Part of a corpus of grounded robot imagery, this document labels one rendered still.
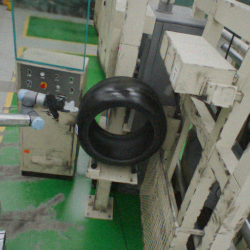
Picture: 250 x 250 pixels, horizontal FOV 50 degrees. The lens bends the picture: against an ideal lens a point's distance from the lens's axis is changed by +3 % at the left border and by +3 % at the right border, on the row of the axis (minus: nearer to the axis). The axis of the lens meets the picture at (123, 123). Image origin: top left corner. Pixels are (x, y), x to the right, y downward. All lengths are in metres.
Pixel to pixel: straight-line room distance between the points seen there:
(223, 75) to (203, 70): 0.10
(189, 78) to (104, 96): 0.54
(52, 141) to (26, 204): 0.63
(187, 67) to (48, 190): 2.09
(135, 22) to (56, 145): 1.46
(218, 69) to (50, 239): 1.95
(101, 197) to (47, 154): 0.70
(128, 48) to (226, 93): 0.82
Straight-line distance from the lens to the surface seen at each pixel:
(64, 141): 2.64
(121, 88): 1.56
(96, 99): 1.56
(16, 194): 2.90
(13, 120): 1.60
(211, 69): 1.25
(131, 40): 1.79
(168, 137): 2.06
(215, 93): 1.20
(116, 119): 2.03
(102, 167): 1.97
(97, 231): 2.61
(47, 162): 2.85
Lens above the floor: 2.11
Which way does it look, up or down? 31 degrees down
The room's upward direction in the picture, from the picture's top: 12 degrees clockwise
